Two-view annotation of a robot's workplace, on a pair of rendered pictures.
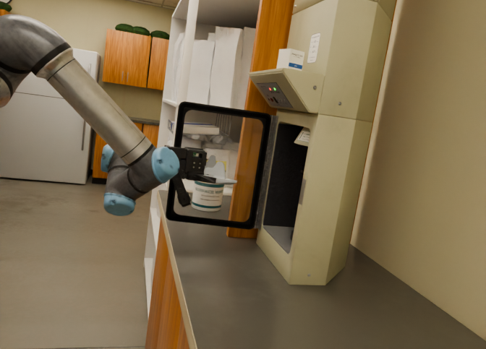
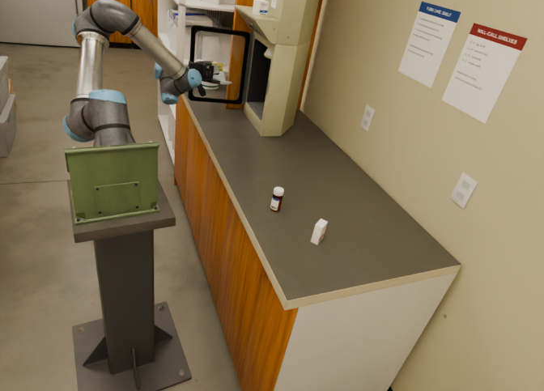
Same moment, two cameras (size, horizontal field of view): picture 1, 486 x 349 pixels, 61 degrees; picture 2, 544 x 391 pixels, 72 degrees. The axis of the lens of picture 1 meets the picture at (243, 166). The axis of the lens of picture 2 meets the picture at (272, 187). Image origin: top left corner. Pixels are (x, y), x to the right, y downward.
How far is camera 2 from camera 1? 0.82 m
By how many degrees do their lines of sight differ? 26
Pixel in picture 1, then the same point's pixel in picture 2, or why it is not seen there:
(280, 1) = not seen: outside the picture
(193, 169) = (206, 75)
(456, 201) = (350, 90)
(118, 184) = (169, 89)
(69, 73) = (141, 34)
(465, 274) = (350, 129)
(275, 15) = not seen: outside the picture
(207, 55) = not seen: outside the picture
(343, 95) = (290, 32)
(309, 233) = (272, 109)
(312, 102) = (273, 38)
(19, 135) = (13, 0)
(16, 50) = (113, 23)
